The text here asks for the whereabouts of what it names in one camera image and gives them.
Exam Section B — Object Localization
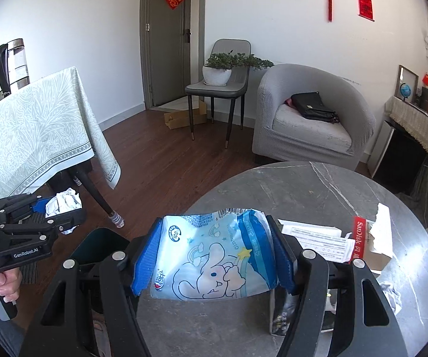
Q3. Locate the flat brown cardboard box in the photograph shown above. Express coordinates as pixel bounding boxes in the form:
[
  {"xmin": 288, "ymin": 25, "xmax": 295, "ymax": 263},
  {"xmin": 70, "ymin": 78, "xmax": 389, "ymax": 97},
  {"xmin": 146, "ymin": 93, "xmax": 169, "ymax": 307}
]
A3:
[{"xmin": 164, "ymin": 100, "xmax": 208, "ymax": 130}]

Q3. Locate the potted green plant white pot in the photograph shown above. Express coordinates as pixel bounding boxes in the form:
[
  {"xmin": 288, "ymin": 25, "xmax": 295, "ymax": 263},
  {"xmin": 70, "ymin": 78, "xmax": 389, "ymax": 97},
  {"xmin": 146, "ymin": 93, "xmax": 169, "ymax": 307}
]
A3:
[{"xmin": 203, "ymin": 50, "xmax": 275, "ymax": 87}]

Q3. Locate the glass electric kettle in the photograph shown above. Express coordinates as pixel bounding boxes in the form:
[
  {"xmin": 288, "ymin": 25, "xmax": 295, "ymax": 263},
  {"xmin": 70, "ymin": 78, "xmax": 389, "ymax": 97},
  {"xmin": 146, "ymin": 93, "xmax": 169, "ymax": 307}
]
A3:
[{"xmin": 0, "ymin": 38, "xmax": 31, "ymax": 101}]

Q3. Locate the dark teal trash bin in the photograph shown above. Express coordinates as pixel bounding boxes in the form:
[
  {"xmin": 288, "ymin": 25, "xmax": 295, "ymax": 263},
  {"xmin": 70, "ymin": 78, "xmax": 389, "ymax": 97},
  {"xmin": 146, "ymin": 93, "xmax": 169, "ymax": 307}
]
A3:
[{"xmin": 69, "ymin": 227, "xmax": 133, "ymax": 317}]

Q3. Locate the wooden picture frame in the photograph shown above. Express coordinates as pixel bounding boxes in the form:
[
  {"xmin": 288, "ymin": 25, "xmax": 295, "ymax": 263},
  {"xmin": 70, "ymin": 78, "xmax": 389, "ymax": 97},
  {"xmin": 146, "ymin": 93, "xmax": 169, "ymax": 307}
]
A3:
[{"xmin": 394, "ymin": 64, "xmax": 419, "ymax": 101}]

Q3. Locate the crumpled white tissue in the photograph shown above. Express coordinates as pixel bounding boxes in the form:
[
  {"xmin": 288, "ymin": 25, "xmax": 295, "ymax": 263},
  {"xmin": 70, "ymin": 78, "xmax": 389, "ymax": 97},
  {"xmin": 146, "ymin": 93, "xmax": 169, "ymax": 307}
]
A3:
[{"xmin": 379, "ymin": 282, "xmax": 402, "ymax": 313}]

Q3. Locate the red wall scroll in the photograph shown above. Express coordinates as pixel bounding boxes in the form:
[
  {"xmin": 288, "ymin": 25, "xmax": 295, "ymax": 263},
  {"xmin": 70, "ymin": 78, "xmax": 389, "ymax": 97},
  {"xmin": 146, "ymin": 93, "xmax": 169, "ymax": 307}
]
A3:
[{"xmin": 355, "ymin": 0, "xmax": 375, "ymax": 22}]

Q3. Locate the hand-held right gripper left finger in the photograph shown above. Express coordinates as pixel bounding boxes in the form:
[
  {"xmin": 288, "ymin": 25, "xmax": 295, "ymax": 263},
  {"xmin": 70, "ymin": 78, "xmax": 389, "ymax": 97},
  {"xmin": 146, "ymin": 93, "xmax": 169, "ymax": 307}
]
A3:
[{"xmin": 18, "ymin": 217, "xmax": 164, "ymax": 357}]

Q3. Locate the pale green patterned tablecloth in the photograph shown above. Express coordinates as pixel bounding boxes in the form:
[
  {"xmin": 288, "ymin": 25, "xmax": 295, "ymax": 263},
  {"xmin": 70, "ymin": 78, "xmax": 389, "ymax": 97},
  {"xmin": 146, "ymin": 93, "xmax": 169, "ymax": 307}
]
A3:
[{"xmin": 0, "ymin": 66, "xmax": 121, "ymax": 201}]

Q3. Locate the black snack packet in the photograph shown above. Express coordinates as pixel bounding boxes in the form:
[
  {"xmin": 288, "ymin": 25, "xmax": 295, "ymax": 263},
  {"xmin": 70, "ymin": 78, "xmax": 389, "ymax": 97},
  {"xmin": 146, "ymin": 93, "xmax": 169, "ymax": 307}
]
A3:
[{"xmin": 270, "ymin": 290, "xmax": 300, "ymax": 337}]

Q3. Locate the red card packaging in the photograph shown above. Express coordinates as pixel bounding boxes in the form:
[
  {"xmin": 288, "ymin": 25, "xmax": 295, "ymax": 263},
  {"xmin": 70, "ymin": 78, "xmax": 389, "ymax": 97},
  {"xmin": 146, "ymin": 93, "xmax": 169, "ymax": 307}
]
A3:
[{"xmin": 351, "ymin": 216, "xmax": 367, "ymax": 259}]

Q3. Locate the black table leg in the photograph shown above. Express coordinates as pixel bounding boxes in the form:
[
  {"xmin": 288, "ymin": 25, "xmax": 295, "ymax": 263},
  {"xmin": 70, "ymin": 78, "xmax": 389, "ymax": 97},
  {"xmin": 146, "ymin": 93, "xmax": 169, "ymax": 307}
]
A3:
[{"xmin": 69, "ymin": 162, "xmax": 127, "ymax": 229}]

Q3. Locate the grey door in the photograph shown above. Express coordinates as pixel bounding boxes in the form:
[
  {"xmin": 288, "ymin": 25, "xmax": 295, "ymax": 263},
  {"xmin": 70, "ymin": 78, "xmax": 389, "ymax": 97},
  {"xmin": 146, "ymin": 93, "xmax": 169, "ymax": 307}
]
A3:
[{"xmin": 140, "ymin": 0, "xmax": 206, "ymax": 110}]

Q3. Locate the white printed paper box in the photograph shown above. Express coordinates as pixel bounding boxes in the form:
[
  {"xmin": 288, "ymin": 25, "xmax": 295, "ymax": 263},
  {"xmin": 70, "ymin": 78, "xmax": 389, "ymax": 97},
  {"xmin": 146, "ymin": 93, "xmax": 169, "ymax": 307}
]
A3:
[{"xmin": 277, "ymin": 219, "xmax": 353, "ymax": 264}]

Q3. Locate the black handbag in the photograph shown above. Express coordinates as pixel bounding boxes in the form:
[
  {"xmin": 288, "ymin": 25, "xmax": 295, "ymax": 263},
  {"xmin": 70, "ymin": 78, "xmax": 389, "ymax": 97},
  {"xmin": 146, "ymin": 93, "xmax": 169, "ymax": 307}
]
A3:
[{"xmin": 291, "ymin": 91, "xmax": 340, "ymax": 124}]

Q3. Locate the beige lace desk cover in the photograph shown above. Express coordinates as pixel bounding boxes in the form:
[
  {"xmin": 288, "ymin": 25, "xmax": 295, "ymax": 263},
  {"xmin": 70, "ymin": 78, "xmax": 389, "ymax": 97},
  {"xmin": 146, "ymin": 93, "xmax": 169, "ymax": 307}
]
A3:
[{"xmin": 385, "ymin": 96, "xmax": 428, "ymax": 183}]

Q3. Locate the round dark marble table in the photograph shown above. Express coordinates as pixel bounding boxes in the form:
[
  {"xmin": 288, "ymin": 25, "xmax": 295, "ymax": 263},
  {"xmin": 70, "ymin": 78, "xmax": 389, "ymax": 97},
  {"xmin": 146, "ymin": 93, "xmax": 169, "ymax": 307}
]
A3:
[{"xmin": 136, "ymin": 161, "xmax": 428, "ymax": 357}]

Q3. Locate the blue white wet wipes packet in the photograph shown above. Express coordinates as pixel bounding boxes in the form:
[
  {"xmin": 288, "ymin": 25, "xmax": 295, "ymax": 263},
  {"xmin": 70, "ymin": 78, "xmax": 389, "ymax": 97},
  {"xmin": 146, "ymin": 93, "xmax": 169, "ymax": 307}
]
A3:
[{"xmin": 150, "ymin": 208, "xmax": 279, "ymax": 302}]

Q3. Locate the small wooden block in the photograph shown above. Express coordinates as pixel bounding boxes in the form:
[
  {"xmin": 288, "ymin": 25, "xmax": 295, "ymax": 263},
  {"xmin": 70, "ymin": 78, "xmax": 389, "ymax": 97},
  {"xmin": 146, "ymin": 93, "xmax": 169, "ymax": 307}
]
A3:
[{"xmin": 363, "ymin": 204, "xmax": 394, "ymax": 273}]

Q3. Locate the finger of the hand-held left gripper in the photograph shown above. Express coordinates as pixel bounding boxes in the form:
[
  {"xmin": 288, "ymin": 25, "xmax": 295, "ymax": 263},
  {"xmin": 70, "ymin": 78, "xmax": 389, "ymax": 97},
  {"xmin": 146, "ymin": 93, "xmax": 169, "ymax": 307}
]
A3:
[
  {"xmin": 0, "ymin": 192, "xmax": 56, "ymax": 221},
  {"xmin": 0, "ymin": 208, "xmax": 87, "ymax": 236}
]

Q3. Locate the grey dining chair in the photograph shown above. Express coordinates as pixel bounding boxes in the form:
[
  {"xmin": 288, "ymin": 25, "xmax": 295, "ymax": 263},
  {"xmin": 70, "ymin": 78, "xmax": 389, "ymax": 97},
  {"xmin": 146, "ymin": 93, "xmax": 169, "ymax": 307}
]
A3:
[{"xmin": 185, "ymin": 39, "xmax": 252, "ymax": 149}]

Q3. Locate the grey armchair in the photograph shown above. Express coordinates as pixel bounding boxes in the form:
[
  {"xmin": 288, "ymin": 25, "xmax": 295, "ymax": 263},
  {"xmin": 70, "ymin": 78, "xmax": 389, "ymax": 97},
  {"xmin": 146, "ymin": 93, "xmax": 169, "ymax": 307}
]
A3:
[{"xmin": 252, "ymin": 63, "xmax": 376, "ymax": 172}]

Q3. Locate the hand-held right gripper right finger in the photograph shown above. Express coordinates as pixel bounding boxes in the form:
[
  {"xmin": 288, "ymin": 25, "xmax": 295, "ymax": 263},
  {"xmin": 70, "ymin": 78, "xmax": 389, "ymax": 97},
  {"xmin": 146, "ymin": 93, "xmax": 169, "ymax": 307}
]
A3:
[{"xmin": 266, "ymin": 216, "xmax": 410, "ymax": 357}]

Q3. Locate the striped table leg sock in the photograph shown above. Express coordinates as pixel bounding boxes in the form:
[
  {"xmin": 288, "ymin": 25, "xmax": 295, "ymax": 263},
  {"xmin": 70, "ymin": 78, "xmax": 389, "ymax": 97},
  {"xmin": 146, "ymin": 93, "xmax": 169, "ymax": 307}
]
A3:
[{"xmin": 108, "ymin": 212, "xmax": 127, "ymax": 229}]

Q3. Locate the white paper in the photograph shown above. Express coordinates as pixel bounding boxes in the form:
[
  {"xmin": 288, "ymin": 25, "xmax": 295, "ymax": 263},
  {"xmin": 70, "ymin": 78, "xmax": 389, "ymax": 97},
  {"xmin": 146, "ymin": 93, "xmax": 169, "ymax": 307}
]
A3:
[{"xmin": 46, "ymin": 189, "xmax": 82, "ymax": 236}]

